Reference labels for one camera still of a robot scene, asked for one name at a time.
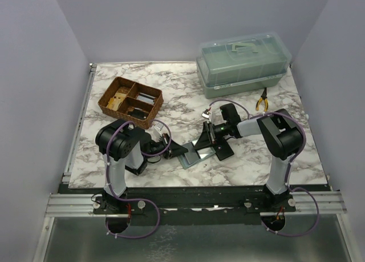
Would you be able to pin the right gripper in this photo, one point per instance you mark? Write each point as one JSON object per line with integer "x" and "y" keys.
{"x": 205, "y": 138}

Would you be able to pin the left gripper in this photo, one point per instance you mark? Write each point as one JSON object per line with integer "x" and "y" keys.
{"x": 176, "y": 149}

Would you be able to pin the green card holder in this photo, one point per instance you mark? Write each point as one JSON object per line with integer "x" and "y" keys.
{"x": 193, "y": 157}

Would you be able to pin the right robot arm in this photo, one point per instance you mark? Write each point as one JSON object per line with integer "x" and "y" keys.
{"x": 284, "y": 138}

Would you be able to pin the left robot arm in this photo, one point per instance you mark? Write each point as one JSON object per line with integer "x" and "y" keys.
{"x": 127, "y": 147}

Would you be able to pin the black card holder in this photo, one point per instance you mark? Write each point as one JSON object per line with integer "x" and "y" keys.
{"x": 223, "y": 149}

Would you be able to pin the woven brown basket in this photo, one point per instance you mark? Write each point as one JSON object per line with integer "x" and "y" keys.
{"x": 131, "y": 101}

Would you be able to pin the translucent green storage box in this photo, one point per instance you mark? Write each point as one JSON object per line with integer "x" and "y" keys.
{"x": 241, "y": 64}

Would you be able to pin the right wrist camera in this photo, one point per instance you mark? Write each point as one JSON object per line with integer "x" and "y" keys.
{"x": 207, "y": 114}

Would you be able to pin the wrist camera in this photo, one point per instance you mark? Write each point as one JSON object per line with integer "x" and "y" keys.
{"x": 207, "y": 114}
{"x": 158, "y": 130}

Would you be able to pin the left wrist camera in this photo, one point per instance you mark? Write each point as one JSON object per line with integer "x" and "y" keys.
{"x": 158, "y": 130}

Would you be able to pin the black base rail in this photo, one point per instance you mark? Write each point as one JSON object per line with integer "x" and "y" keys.
{"x": 188, "y": 205}

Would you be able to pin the yellow handled pliers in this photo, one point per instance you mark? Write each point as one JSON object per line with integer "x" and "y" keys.
{"x": 263, "y": 99}

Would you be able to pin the aluminium frame rail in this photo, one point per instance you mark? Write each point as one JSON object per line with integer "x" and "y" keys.
{"x": 75, "y": 141}

